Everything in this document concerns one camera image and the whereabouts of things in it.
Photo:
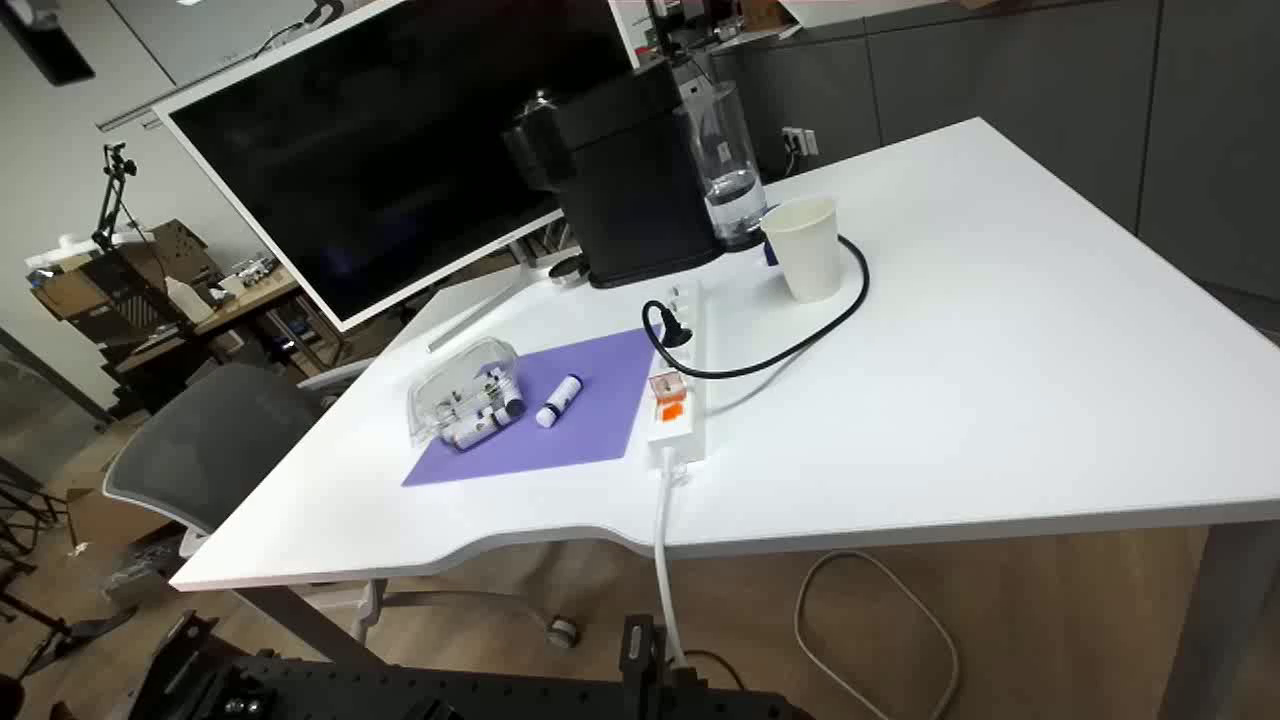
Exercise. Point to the white power strip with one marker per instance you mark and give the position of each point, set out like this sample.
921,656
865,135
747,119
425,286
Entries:
673,397

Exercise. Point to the purple mat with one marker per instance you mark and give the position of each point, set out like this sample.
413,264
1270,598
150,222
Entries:
596,423

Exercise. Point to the white tube on mat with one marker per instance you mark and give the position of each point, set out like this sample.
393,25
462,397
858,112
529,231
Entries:
558,400

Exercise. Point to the clear plastic container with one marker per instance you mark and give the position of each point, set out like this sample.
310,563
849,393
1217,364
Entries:
471,397

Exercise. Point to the white paper cup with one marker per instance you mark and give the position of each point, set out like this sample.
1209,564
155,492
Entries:
806,240

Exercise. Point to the black coffee machine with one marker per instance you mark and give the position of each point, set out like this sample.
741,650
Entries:
623,171

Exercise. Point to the clear water tank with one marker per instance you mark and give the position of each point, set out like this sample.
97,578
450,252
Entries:
720,155

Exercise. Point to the white computer monitor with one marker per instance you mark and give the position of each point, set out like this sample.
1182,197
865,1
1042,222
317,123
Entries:
369,159

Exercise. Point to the grey office chair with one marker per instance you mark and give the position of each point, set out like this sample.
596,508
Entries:
211,444

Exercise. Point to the wooden cluttered side desk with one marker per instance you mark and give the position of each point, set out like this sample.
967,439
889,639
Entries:
163,311

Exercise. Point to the black perforated breadboard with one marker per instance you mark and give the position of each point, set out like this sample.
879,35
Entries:
204,677

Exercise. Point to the black camera tripod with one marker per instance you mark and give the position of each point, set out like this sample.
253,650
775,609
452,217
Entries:
119,174

